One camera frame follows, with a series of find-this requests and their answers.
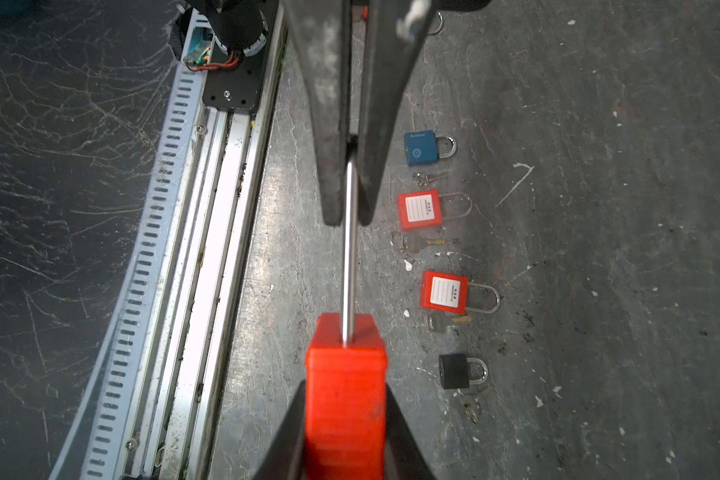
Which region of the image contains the silver key with ring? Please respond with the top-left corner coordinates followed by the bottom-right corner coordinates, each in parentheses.
top-left (461, 389), bottom-right (491, 424)

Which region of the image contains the aluminium rail front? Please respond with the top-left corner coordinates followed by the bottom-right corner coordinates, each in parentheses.
top-left (51, 9), bottom-right (286, 479)

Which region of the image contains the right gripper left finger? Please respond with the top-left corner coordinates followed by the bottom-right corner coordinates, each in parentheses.
top-left (253, 381), bottom-right (306, 480)

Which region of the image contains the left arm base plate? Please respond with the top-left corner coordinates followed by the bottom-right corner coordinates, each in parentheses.
top-left (202, 3), bottom-right (277, 115)

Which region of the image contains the blue padlock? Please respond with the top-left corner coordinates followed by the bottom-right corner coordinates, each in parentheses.
top-left (403, 130), bottom-right (458, 167)

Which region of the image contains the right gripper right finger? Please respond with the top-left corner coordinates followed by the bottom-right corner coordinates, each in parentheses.
top-left (385, 385), bottom-right (435, 480)

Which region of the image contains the red padlock long shackle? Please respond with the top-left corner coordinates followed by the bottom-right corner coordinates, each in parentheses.
top-left (419, 270), bottom-right (501, 315)

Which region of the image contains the grey headed key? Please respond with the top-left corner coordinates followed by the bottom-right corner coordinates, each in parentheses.
top-left (426, 312), bottom-right (472, 334)

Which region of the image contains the black padlock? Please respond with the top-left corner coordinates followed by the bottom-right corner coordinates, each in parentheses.
top-left (438, 353), bottom-right (488, 390)

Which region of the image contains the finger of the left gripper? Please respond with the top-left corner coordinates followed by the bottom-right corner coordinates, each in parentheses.
top-left (356, 0), bottom-right (437, 226)
top-left (284, 0), bottom-right (351, 227)

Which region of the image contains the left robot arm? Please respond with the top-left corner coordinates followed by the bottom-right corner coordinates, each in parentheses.
top-left (170, 1), bottom-right (460, 226)

